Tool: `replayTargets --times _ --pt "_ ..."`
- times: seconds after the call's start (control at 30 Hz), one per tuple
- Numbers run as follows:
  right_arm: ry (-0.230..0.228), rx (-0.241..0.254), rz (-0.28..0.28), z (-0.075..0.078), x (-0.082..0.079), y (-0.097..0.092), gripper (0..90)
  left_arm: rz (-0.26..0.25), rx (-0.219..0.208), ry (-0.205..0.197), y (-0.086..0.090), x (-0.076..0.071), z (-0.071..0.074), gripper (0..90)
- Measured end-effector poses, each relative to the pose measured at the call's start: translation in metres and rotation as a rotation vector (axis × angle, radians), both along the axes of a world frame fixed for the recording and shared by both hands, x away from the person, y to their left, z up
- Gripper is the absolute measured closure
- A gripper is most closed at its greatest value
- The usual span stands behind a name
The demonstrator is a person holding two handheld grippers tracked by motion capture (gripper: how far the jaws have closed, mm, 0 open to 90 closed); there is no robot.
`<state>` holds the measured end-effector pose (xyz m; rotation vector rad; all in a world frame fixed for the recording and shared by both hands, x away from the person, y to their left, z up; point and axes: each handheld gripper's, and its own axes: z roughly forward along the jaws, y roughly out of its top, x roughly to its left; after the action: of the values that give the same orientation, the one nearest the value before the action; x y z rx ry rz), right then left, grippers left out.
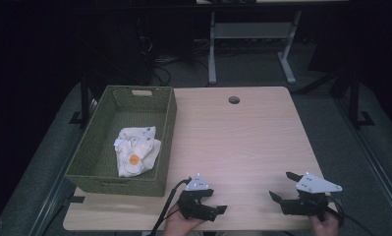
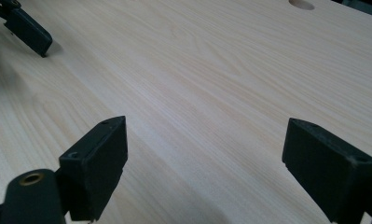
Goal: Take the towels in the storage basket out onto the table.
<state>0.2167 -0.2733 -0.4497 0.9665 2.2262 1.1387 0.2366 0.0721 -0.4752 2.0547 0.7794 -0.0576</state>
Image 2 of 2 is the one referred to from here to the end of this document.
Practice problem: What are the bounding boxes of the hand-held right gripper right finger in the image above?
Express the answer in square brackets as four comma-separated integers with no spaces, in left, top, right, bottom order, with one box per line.
[282,117,372,224]

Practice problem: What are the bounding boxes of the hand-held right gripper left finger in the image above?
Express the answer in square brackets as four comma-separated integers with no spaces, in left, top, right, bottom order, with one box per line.
[59,115,129,222]

